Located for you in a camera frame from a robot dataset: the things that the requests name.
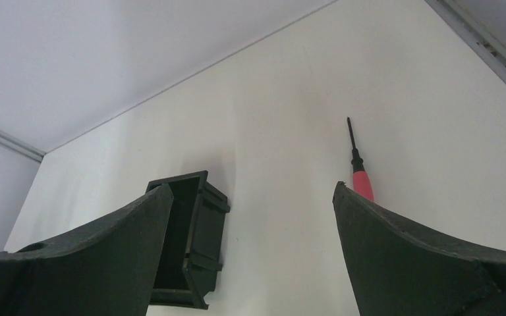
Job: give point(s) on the black plastic bin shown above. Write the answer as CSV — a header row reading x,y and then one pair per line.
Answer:
x,y
191,256

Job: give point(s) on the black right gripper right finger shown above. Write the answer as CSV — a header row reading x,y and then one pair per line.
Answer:
x,y
398,266

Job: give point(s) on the aluminium frame rail right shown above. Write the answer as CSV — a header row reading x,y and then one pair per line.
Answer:
x,y
481,25

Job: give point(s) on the aluminium frame rail left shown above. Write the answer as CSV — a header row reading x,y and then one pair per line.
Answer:
x,y
14,144

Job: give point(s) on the red handled screwdriver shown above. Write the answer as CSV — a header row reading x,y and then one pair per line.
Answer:
x,y
360,179

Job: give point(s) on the aluminium frame rail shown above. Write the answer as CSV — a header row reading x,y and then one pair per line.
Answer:
x,y
14,144
481,25

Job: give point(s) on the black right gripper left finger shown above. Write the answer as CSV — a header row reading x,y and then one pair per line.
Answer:
x,y
104,267

